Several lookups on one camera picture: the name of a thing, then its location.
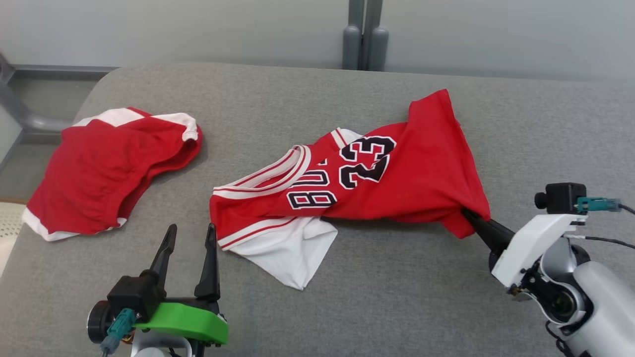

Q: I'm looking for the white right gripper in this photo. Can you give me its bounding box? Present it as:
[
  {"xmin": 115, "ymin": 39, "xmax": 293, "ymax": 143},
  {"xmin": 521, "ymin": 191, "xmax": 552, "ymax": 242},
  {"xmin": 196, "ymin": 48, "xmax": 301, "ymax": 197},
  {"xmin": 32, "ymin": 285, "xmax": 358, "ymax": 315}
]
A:
[{"xmin": 462, "ymin": 208, "xmax": 589, "ymax": 289}]

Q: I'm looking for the red basketball jersey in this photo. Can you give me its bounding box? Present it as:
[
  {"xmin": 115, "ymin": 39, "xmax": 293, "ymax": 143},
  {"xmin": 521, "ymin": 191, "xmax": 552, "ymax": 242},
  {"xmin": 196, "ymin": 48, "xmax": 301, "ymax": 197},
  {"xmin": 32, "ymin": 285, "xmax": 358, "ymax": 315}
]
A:
[{"xmin": 209, "ymin": 89, "xmax": 492, "ymax": 291}]

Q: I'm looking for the grey metal partition post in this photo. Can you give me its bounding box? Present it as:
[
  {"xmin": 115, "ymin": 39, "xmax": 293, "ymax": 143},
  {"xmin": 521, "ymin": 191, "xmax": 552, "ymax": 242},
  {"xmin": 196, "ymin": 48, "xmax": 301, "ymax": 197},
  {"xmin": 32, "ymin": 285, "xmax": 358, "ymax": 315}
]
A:
[
  {"xmin": 365, "ymin": 0, "xmax": 390, "ymax": 71},
  {"xmin": 342, "ymin": 0, "xmax": 365, "ymax": 70}
]

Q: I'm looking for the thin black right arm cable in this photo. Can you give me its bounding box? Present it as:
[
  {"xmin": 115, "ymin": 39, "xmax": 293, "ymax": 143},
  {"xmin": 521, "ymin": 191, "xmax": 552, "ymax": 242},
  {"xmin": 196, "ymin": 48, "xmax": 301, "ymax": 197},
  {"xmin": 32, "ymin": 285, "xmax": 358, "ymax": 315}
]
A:
[{"xmin": 566, "ymin": 234, "xmax": 635, "ymax": 249}]

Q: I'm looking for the right camera cable teal plug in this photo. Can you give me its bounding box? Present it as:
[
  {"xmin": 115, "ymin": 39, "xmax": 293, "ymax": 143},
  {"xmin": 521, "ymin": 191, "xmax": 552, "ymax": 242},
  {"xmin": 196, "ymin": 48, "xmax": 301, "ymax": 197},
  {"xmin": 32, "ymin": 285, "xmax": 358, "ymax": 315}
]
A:
[{"xmin": 575, "ymin": 197, "xmax": 635, "ymax": 215}]

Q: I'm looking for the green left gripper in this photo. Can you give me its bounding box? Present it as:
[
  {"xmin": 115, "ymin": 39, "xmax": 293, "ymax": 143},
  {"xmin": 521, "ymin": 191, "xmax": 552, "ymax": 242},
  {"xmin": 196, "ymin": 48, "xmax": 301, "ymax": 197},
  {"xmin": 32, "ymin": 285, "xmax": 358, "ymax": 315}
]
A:
[{"xmin": 87, "ymin": 223, "xmax": 230, "ymax": 346}]

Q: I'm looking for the red shorts white trim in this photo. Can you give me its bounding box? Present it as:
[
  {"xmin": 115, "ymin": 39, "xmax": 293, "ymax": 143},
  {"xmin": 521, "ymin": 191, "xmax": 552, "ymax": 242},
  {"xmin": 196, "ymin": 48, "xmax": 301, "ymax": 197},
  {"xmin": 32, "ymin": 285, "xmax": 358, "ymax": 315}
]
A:
[{"xmin": 22, "ymin": 107, "xmax": 203, "ymax": 242}]

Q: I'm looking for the grey angled partition support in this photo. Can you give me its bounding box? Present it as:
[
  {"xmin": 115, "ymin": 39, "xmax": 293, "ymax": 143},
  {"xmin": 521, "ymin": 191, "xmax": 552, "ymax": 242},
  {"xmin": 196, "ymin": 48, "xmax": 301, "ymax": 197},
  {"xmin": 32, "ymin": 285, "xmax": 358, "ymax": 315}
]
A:
[{"xmin": 0, "ymin": 52, "xmax": 120, "ymax": 145}]

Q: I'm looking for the white perforated laundry basket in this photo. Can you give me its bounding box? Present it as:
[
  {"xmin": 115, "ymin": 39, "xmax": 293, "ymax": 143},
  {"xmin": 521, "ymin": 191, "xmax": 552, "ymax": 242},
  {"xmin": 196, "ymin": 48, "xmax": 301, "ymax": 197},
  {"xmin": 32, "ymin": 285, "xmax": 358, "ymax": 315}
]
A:
[{"xmin": 0, "ymin": 200, "xmax": 26, "ymax": 276}]

